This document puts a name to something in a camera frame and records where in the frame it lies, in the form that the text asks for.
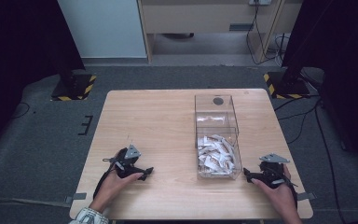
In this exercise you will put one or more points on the person's right hand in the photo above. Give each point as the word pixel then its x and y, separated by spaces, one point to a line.
pixel 278 196

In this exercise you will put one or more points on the person's left hand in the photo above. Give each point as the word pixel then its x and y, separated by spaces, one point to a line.
pixel 115 185

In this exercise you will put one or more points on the dark curtain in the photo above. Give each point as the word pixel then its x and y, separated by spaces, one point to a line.
pixel 21 62
pixel 338 62

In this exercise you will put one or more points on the black round table grommet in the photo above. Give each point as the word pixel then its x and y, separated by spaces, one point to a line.
pixel 218 100

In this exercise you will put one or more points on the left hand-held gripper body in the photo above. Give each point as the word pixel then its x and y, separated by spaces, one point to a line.
pixel 125 161

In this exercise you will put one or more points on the clear plastic box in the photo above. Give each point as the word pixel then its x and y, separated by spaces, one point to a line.
pixel 217 137

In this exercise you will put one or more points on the light wooden cabinet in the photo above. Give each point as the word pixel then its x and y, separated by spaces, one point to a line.
pixel 205 18

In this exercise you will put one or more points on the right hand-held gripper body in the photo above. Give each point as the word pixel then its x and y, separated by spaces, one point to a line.
pixel 272 172

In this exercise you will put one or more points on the grey tape strip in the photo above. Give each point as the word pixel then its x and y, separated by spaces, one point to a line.
pixel 306 196
pixel 75 197

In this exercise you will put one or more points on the white panel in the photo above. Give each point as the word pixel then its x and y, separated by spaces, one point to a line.
pixel 102 28

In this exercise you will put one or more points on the white power strip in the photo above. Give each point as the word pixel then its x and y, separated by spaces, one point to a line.
pixel 259 2

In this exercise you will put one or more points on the black stand with striped base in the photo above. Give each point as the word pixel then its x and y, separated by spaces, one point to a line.
pixel 287 85
pixel 74 87

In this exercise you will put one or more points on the pile of white paper packets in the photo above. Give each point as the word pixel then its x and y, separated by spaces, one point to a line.
pixel 216 155

